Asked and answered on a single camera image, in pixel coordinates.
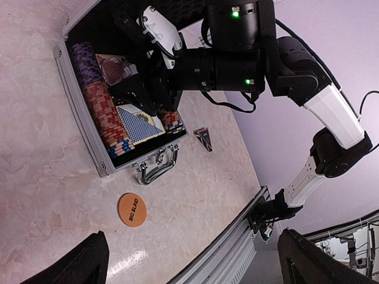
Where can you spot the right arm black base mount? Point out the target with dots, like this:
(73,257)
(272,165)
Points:
(265,214)

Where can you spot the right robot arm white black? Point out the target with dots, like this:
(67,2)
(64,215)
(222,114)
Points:
(243,53)

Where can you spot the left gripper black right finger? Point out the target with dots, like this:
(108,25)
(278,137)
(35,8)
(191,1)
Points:
(302,262)

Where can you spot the red playing card deck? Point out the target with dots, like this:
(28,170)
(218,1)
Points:
(115,68)

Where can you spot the blue playing card box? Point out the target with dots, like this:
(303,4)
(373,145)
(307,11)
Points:
(139,125)

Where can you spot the aluminium front rail frame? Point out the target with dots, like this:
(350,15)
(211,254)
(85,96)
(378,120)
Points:
(228,257)

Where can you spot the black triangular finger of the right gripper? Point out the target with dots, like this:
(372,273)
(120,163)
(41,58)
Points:
(133,90)

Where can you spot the chip row in case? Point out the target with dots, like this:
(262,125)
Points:
(99,101)
(170,120)

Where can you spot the chip row in case back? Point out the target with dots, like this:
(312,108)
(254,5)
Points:
(170,120)

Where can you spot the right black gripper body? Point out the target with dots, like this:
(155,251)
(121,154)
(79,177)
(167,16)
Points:
(159,84)

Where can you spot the orange big blind button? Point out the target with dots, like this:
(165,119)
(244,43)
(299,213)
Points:
(132,210)

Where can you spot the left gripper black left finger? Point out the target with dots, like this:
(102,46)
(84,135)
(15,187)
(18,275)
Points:
(85,263)

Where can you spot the black pink triangular button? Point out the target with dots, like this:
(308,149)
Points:
(203,136)

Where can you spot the chip row in case front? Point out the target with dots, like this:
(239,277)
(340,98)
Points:
(99,101)

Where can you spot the aluminium poker chip case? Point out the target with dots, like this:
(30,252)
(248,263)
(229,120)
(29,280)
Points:
(92,21)

